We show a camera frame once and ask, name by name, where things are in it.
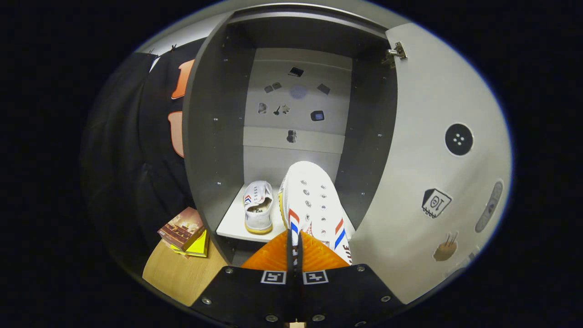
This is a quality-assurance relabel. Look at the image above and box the grey shoe cabinet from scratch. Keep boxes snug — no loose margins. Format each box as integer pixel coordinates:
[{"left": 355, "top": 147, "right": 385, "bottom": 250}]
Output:
[{"left": 182, "top": 2, "right": 402, "bottom": 267}]

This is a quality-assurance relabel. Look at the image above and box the yellow book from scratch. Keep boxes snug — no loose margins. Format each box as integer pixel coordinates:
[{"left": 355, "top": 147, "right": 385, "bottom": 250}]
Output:
[{"left": 170, "top": 229, "right": 210, "bottom": 258}]

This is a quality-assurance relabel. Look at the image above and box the black backdrop cloth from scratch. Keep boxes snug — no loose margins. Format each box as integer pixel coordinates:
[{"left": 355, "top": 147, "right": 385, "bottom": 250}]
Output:
[{"left": 80, "top": 39, "right": 206, "bottom": 275}]

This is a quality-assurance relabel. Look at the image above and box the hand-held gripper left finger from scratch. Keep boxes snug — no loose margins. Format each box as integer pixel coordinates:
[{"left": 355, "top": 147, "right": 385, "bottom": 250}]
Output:
[{"left": 190, "top": 230, "right": 295, "bottom": 328}]

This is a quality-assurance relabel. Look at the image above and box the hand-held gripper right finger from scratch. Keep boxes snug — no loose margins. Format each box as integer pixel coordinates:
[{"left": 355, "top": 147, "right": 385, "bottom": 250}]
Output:
[{"left": 296, "top": 230, "right": 406, "bottom": 328}]

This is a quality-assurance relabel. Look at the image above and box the brown book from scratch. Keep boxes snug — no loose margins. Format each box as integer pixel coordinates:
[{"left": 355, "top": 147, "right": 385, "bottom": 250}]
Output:
[{"left": 157, "top": 206, "right": 206, "bottom": 251}]

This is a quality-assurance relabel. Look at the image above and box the metal door hinge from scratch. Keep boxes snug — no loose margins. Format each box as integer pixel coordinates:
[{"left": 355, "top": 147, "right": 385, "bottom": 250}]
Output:
[{"left": 381, "top": 41, "right": 408, "bottom": 69}]

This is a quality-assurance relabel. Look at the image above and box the white striped shoe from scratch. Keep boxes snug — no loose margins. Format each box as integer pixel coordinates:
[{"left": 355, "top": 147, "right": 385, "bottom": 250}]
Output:
[
  {"left": 242, "top": 180, "right": 275, "bottom": 235},
  {"left": 278, "top": 160, "right": 354, "bottom": 267}
]

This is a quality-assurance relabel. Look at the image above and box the row of black cloth clips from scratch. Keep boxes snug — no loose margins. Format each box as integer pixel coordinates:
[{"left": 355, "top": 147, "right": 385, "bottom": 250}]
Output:
[{"left": 147, "top": 43, "right": 178, "bottom": 56}]

